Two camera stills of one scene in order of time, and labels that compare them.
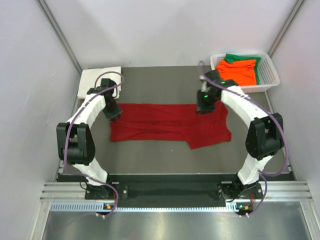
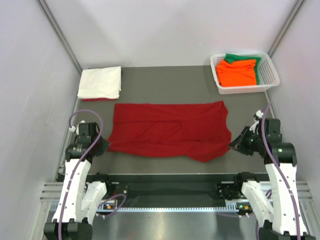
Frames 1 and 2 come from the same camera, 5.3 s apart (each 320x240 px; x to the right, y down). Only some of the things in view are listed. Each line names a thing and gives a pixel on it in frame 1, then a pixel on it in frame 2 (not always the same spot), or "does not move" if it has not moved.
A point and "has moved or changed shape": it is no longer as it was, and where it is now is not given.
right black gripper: x=201 y=108 -> x=238 y=143
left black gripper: x=115 y=113 -> x=105 y=145
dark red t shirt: x=157 y=122 has moved or changed shape
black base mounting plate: x=173 y=189 does not move
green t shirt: x=230 y=58 does not move
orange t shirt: x=243 y=72 does not move
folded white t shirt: x=92 y=78 does not move
